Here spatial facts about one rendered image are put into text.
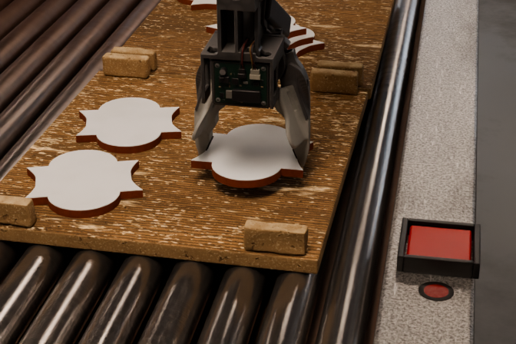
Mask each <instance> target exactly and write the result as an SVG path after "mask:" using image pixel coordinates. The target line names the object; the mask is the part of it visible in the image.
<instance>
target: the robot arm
mask: <svg viewBox="0 0 516 344"><path fill-rule="evenodd" d="M290 25H291V17H290V16H289V14H288V13H287V12H286V11H285V10H284V9H283V8H282V6H281V5H280V4H279V3H278V2H277V1H276V0H217V30H215V32H214V33H213V35H212V37H211V38H210V40H209V41H208V42H207V44H206V46H205V48H204V49H203V50H202V52H201V53H200V67H199V68H198V70H197V75H196V89H197V105H196V107H195V110H194V131H193V134H192V137H191V138H192V140H195V144H196V147H197V152H198V154H199V155H201V154H202V153H203V152H205V151H207V149H208V147H209V146H210V143H211V141H212V140H213V137H214V136H213V129H214V128H215V126H216V125H217V122H218V120H219V110H220V109H222V108H224V107H225V106H226V105H229V106H238V107H249V108H267V109H269V108H270V109H273V108H274V106H275V108H276V110H277V111H278V112H279V113H281V115H282V116H283V117H284V118H285V125H286V136H287V139H288V141H289V144H290V146H291V148H292V149H293V153H294V155H295V157H296V159H298V163H299V165H300V166H301V167H304V165H305V162H306V158H307V156H308V153H309V146H310V111H311V108H310V84H309V77H308V74H307V73H306V69H305V68H304V67H303V64H302V63H301V62H300V60H299V59H298V58H297V56H296V50H295V48H291V49H289V50H288V47H289V45H290V43H291V41H290V40H289V39H288V37H289V31H290ZM279 79H280V84H281V86H280V87H277V81H278V80H279Z"/></svg>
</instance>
